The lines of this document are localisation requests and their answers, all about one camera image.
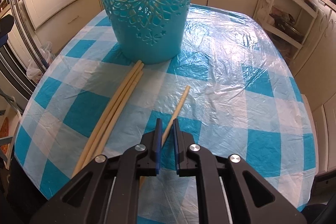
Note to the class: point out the white shelf rack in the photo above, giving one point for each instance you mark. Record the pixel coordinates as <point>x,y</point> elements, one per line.
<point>287,22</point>

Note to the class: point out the cream cabinets right side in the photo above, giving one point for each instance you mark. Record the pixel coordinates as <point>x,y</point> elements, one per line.
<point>314,72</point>

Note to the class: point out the cream cabinet drawers left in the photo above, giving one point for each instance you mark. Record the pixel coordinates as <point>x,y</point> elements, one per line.
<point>58,21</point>

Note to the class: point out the cream chopstick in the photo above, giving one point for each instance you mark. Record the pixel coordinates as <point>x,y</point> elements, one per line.
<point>106,122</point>
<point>103,117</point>
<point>175,113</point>
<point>116,115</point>

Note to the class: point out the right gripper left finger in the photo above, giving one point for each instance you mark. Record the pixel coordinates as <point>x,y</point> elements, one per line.
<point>150,163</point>

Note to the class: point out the blue checkered tablecloth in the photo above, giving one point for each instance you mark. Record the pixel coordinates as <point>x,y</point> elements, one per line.
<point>243,99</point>

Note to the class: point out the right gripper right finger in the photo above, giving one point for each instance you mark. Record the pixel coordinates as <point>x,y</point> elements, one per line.
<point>185,166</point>

